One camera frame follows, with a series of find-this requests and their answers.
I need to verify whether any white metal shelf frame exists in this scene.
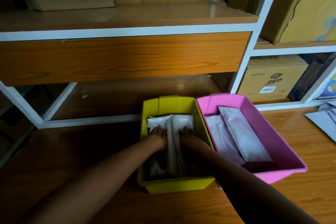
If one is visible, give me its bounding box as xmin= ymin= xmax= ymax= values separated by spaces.
xmin=0 ymin=0 xmax=336 ymax=129

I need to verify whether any yellow plastic bin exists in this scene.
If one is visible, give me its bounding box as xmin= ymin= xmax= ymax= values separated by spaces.
xmin=138 ymin=95 xmax=216 ymax=194

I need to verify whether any blue printed box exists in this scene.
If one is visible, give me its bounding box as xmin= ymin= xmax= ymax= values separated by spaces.
xmin=314 ymin=73 xmax=336 ymax=101

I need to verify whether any dark box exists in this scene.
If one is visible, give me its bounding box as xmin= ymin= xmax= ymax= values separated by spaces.
xmin=288 ymin=53 xmax=336 ymax=102

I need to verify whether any person's right hand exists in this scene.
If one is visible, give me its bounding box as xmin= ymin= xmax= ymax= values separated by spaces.
xmin=179 ymin=126 xmax=210 ymax=153

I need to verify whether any person's right forearm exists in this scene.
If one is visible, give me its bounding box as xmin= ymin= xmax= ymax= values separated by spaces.
xmin=188 ymin=141 xmax=319 ymax=224

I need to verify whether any printed brown cardboard box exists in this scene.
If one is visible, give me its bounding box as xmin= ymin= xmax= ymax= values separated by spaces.
xmin=237 ymin=55 xmax=309 ymax=103

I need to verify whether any pink plastic bin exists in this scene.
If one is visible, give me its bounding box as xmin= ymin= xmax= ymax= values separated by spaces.
xmin=196 ymin=93 xmax=308 ymax=185

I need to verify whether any grey mailer bag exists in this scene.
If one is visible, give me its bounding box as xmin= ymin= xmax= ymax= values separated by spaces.
xmin=304 ymin=103 xmax=336 ymax=143

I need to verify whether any white mailer bag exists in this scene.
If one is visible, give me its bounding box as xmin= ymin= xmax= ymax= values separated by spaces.
xmin=204 ymin=115 xmax=246 ymax=166
xmin=218 ymin=106 xmax=273 ymax=163
xmin=147 ymin=115 xmax=178 ymax=178
xmin=171 ymin=114 xmax=195 ymax=177

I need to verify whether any large yellowish cardboard box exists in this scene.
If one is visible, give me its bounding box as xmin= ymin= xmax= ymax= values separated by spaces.
xmin=260 ymin=0 xmax=336 ymax=44

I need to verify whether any person's left forearm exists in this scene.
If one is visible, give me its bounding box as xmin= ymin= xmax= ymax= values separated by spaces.
xmin=25 ymin=137 xmax=162 ymax=224

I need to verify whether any person's left hand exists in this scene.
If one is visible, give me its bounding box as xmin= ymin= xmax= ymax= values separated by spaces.
xmin=145 ymin=126 xmax=168 ymax=153

